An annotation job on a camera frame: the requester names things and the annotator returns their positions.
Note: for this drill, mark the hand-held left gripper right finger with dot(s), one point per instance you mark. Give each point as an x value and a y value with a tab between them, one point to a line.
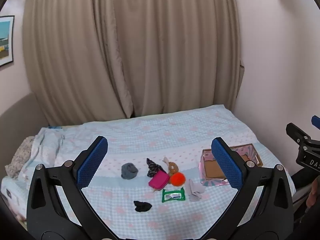
228	166

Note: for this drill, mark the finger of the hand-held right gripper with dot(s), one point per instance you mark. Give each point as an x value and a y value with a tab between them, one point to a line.
316	120
296	132

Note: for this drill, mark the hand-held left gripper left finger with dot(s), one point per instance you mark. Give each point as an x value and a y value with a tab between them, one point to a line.
92	163

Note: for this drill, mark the pink patterned cardboard box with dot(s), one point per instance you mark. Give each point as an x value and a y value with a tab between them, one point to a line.
212	170

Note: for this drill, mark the dark grey sock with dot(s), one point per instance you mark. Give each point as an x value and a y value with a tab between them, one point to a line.
129	171

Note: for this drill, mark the light grey sock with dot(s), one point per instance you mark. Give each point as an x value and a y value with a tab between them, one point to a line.
195	190

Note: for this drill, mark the orange pompom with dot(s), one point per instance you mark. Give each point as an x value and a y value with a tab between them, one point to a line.
177	178

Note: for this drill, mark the brown plush toy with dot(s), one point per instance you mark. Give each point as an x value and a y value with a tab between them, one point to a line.
172	167

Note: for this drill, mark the dark patterned cloth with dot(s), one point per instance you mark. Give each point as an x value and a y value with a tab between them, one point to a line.
153	167

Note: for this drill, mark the green wipes packet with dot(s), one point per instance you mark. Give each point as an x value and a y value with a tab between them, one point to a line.
173	195

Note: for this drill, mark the black sock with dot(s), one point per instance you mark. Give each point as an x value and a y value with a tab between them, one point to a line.
142	206

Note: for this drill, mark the pink zip pouch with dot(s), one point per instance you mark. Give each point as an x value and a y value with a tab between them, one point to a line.
158	180

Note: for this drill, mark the person's right hand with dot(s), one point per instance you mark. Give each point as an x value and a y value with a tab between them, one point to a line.
313	195

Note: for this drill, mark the crumpled light blue blanket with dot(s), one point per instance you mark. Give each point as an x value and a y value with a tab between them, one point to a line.
47	142

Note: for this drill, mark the light blue checked bed sheet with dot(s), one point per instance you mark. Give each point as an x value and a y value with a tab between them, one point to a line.
155	135

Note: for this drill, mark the beige knitted cloth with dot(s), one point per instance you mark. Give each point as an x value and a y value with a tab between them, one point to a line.
21	158

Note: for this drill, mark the beige padded headboard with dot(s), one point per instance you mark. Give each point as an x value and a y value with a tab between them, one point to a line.
17	115

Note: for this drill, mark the beige curtain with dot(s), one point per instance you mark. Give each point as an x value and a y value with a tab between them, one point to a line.
130	47

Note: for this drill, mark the framed wall picture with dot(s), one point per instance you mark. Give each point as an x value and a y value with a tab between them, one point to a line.
5	41

